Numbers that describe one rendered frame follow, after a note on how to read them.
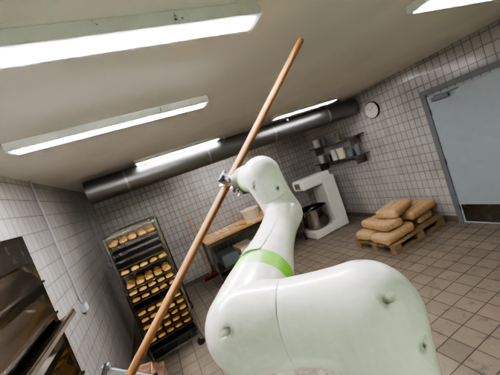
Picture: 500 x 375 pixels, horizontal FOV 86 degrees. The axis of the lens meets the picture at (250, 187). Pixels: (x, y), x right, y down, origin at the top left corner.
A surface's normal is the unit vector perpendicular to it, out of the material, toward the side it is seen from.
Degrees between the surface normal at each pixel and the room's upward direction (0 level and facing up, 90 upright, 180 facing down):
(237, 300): 24
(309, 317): 55
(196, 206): 90
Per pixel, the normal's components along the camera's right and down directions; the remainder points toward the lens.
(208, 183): 0.36, -0.06
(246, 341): -0.30, -0.17
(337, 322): -0.52, -0.24
